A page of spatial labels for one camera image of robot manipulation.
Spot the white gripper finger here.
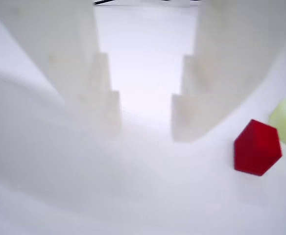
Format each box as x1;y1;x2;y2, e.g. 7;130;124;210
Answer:
0;0;122;138
171;0;286;143

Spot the red cube block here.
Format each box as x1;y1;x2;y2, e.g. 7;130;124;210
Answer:
233;119;283;177

